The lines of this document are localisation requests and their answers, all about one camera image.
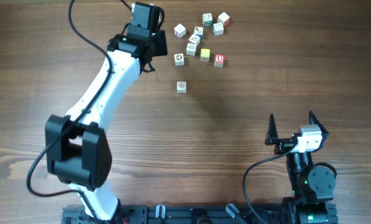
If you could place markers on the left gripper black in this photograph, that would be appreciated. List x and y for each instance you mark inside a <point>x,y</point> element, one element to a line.
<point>163,50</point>

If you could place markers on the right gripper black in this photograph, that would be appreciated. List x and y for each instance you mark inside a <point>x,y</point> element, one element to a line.
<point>284,144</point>

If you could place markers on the block red picture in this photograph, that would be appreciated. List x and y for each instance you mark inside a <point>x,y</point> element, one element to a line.
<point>181,87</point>

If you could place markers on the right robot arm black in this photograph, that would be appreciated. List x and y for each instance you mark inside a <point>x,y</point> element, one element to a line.
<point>312,183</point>

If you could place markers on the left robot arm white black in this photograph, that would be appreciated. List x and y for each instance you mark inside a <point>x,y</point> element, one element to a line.
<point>77,147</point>

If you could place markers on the block dark round picture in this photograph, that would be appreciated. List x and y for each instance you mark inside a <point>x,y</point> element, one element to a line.
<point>179,59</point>

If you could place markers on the plain white block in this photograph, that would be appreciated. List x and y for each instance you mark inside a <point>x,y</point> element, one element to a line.
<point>180,30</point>

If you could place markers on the block tree sketch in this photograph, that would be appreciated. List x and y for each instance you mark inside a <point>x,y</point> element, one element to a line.
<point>191,49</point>

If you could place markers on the block sketch tilted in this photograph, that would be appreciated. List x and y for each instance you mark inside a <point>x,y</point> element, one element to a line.
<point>194,39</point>

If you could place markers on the block blue side centre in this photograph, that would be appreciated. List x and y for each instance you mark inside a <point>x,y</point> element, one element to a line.
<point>199,32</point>

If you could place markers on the yellow block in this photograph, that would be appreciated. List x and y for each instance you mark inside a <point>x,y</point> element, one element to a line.
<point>205,55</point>

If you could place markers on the block green Z side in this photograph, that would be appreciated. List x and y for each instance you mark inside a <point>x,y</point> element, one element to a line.
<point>207,19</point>

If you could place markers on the red U block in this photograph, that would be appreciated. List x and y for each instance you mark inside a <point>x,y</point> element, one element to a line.
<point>219,60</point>

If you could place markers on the block blue sketch right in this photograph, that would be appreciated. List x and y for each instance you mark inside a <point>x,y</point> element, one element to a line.
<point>218,29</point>

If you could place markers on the block red M side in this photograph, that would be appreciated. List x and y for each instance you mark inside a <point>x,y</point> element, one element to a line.
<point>224,18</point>

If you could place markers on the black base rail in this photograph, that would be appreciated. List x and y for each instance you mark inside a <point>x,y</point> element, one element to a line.
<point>263,213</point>

